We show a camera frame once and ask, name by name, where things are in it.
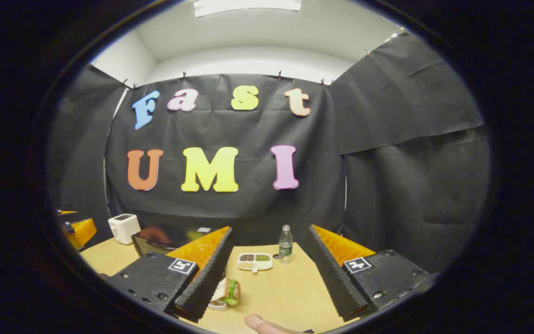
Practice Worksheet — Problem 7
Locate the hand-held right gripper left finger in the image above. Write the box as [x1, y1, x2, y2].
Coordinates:
[107, 226, 235, 324]

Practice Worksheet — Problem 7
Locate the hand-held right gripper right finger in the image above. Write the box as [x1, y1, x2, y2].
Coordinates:
[305, 225, 434, 322]

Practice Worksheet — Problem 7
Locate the sandwich with lettuce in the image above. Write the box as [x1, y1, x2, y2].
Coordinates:
[211, 277, 241, 307]

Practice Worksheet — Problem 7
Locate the black electric oven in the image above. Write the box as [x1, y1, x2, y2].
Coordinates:
[131, 225, 217, 257]

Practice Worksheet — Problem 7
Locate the white toaster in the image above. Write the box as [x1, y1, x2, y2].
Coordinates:
[108, 214, 141, 245]

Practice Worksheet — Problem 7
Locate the white divided dish with grains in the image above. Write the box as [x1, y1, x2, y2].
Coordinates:
[237, 253, 273, 273]

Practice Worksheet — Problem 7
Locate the clear plastic water bottle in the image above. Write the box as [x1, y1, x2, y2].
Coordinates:
[279, 225, 294, 264]

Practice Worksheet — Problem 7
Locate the black backdrop cloth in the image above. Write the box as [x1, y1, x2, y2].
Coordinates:
[47, 30, 492, 274]

